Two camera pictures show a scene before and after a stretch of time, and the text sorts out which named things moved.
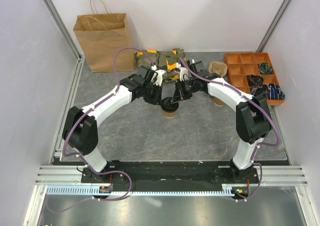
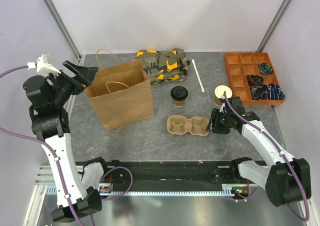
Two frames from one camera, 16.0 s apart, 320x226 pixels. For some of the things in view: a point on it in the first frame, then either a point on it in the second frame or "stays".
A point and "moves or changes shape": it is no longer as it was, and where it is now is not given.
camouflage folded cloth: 171,60 stays
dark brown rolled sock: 255,80 stays
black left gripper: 157,98 -> 85,73
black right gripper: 179,94 -> 218,129
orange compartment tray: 240,65 stays
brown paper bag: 102,36 -> 120,92
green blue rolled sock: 265,67 stays
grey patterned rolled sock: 262,89 stays
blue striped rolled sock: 274,92 stays
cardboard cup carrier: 218,67 -> 178,125
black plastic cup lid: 166,105 moves or changes shape
